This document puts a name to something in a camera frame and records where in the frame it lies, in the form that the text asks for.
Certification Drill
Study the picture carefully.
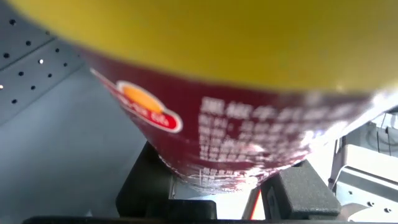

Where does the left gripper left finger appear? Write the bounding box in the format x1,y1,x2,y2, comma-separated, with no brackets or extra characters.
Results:
115,141,218,220

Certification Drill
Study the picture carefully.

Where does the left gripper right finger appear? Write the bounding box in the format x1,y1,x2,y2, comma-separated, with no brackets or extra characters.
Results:
241,159,342,220

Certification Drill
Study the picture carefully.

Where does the yellow and maroon snack cup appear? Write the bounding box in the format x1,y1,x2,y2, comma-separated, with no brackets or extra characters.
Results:
6,0,398,195

